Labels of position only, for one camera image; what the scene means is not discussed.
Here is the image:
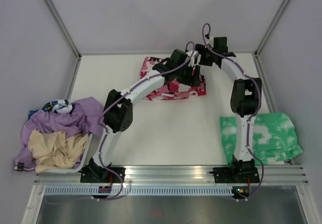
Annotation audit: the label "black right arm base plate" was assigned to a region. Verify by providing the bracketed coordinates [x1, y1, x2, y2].
[209, 167, 260, 184]

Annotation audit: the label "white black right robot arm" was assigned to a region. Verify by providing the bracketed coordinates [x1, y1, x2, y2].
[195, 34, 262, 182]

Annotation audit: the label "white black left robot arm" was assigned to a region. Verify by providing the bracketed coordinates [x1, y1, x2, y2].
[88, 49, 198, 182]

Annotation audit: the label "white slotted cable duct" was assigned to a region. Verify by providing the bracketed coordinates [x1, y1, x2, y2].
[45, 185, 249, 196]

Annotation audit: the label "beige garment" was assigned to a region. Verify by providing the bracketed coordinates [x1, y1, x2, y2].
[28, 130, 89, 174]

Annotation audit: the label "aluminium frame rear rail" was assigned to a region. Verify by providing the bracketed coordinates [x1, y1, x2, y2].
[79, 51, 257, 56]

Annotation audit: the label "green white folded trousers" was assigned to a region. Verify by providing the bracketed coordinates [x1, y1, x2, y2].
[219, 113, 303, 165]

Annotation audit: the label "purple trousers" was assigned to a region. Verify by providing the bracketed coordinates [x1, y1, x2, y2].
[14, 97, 104, 172]

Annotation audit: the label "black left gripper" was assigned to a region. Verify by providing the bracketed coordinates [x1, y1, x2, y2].
[175, 62, 200, 88]

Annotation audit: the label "aluminium frame post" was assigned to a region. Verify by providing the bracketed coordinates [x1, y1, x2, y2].
[43, 0, 81, 60]
[254, 0, 292, 58]

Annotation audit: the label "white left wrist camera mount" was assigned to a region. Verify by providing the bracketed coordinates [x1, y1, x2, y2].
[186, 50, 199, 67]

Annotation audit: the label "aluminium frame rear left post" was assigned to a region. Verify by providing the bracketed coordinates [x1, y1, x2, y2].
[43, 0, 81, 60]

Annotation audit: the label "aluminium frame rear right post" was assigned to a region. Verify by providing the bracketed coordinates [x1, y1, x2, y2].
[254, 0, 292, 58]

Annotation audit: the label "aluminium left side rail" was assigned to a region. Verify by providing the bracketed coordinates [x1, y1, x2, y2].
[65, 57, 82, 99]

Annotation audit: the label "aluminium front rail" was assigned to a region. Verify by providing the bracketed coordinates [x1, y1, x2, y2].
[34, 165, 308, 186]

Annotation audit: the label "blue white patterned garment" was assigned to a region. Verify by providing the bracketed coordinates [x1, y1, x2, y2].
[41, 99, 73, 114]

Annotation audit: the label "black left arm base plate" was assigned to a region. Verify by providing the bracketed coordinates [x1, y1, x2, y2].
[80, 166, 126, 184]

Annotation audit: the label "pink camouflage trousers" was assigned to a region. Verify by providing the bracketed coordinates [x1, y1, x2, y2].
[139, 56, 206, 101]

